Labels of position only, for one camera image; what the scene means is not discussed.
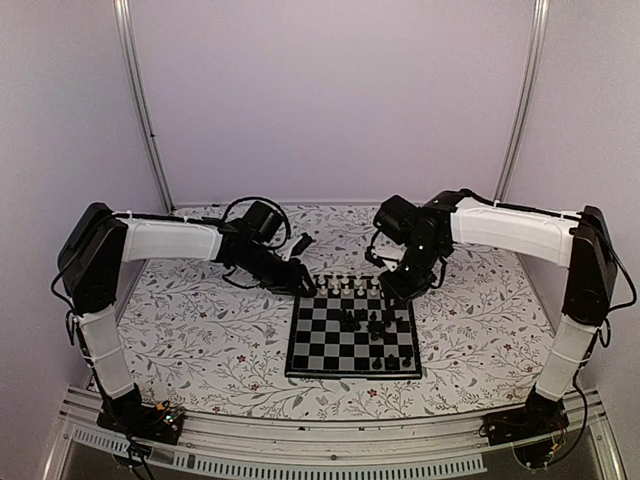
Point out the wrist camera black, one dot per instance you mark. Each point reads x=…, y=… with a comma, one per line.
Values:
x=262, y=221
x=396, y=219

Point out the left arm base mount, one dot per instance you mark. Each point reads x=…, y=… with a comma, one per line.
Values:
x=161, y=423

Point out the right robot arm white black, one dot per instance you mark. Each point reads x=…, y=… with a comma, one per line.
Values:
x=577, y=241

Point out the front aluminium rail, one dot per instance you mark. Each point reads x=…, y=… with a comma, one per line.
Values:
x=231, y=447

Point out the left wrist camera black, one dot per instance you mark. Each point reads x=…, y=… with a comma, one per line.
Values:
x=262, y=221

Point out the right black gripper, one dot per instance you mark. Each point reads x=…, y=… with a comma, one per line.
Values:
x=401, y=293

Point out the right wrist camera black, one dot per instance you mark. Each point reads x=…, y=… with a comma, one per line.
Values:
x=396, y=219

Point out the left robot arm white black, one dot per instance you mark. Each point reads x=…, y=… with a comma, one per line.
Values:
x=90, y=261

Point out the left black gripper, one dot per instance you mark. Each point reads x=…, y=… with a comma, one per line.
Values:
x=293, y=281

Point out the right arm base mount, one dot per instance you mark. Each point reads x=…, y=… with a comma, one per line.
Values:
x=535, y=434

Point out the left aluminium frame post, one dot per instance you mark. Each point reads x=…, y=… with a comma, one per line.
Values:
x=124, y=24

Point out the black white chessboard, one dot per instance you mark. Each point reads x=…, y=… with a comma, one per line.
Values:
x=338, y=333

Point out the floral patterned table mat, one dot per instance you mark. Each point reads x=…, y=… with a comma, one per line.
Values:
x=478, y=341

